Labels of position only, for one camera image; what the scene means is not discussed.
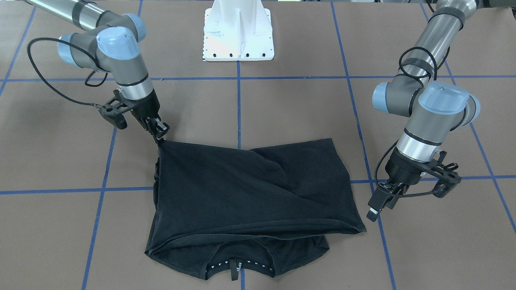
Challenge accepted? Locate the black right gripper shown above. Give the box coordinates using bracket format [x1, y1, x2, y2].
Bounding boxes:
[95, 89, 170, 145]

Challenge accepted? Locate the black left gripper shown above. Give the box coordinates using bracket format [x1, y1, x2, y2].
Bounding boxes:
[366, 149, 462, 222]

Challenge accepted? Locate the black printed t-shirt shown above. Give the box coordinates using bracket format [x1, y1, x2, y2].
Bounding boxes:
[144, 139, 366, 280]

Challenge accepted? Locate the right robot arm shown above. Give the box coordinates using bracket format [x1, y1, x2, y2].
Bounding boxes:
[28, 0, 170, 144]

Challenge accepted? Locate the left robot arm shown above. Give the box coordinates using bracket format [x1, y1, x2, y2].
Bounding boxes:
[367, 0, 481, 222]

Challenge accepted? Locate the brown paper table cover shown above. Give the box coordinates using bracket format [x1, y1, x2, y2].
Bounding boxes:
[1, 0, 515, 290]

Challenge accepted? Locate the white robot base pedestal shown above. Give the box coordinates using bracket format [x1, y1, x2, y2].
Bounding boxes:
[202, 0, 275, 61]

